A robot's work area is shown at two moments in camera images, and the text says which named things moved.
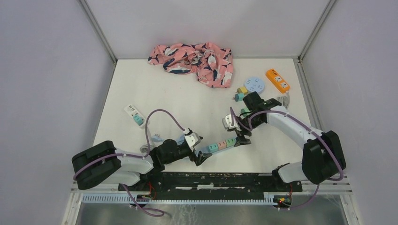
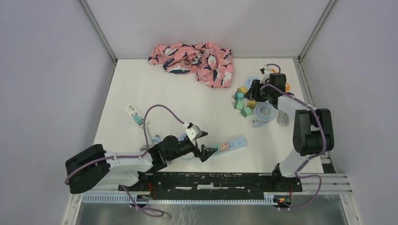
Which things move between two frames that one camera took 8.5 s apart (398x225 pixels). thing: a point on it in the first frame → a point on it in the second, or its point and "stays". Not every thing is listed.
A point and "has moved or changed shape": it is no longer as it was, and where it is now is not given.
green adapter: [243, 110] → [238, 104]
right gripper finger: [241, 141] → [250, 94]
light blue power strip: [205, 149] has moved or changed shape
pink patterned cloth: [213, 65] stays
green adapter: [230, 142] has moved or changed shape
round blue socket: [255, 84] stays
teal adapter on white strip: [138, 119] stays
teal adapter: [239, 97] stays
